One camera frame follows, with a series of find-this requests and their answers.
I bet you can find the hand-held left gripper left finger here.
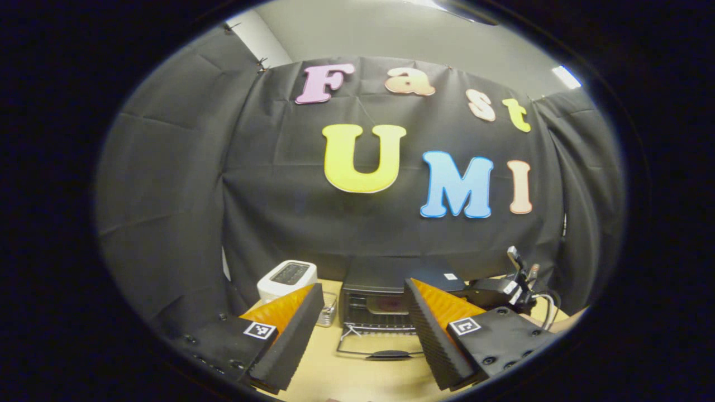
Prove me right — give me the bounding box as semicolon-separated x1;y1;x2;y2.
179;283;326;391

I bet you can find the black electric oven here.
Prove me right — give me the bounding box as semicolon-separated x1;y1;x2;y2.
335;257;467;361

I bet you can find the metal wire basket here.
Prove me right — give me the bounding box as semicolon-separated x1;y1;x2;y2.
316;290;339;328

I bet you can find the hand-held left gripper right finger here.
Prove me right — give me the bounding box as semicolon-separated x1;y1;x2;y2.
403;277;559;391

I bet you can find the black cable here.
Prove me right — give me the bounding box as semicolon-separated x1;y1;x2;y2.
531;290;562;330

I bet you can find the white toaster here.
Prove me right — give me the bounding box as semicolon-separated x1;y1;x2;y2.
257;260;318;305

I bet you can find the small ceiling light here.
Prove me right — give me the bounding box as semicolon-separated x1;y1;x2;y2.
552;65;583;90

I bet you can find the black backdrop cloth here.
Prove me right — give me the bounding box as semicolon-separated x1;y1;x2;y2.
95;25;626;336

